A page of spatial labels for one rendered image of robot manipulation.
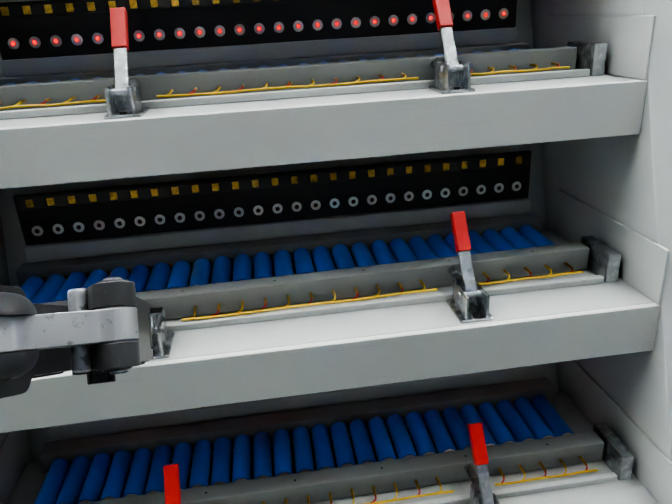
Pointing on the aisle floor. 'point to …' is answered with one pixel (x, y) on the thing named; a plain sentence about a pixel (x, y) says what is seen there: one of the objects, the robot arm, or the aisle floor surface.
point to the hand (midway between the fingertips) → (66, 343)
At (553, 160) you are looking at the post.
